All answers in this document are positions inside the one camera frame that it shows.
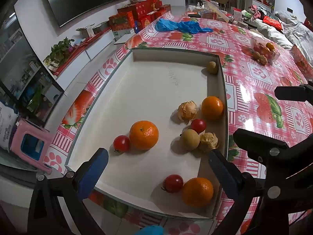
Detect large orange mandarin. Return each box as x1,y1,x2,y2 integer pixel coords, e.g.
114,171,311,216
181,177,214,207

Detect husked physalis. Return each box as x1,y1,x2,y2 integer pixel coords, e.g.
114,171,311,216
177,101,197,122
199,133,219,153

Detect brown longan fruit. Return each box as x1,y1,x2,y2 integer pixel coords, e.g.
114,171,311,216
180,129,200,151

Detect red cherry tomato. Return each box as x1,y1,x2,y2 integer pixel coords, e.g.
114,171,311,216
113,135,130,152
190,119,207,134
162,174,184,193

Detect brown longan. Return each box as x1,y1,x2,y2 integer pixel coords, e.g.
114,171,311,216
207,61,219,75

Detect blue gloved hand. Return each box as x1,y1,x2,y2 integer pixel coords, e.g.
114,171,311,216
134,225,164,235

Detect pink plastic stool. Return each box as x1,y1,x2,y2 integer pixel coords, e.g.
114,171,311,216
9,118,54,174

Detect white shallow box tray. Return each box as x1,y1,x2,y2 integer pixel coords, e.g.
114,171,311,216
66,48,227,220

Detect red strawberry tablecloth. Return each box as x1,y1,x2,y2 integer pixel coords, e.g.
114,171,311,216
42,13,313,235

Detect clear plastic fruit bowl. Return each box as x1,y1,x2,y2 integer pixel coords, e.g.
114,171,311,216
250,37,280,63

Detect grey sofa blanket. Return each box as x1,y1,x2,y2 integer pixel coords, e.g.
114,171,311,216
247,5,312,65

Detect green potted plant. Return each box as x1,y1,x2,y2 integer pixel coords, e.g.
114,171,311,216
43,37,74,72

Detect red sofa cushion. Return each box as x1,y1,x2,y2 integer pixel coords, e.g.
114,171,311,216
303,18,313,31

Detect blue crumpled gloves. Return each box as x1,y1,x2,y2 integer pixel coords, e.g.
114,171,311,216
155,18,213,34

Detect red gift boxes stack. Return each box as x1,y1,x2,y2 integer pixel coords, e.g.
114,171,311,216
109,0,171,41

